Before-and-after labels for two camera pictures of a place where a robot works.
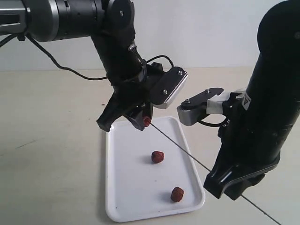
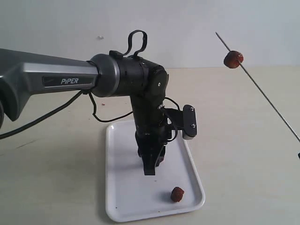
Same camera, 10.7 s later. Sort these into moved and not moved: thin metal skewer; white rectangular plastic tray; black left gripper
Moved: thin metal skewer; black left gripper
Not moved: white rectangular plastic tray
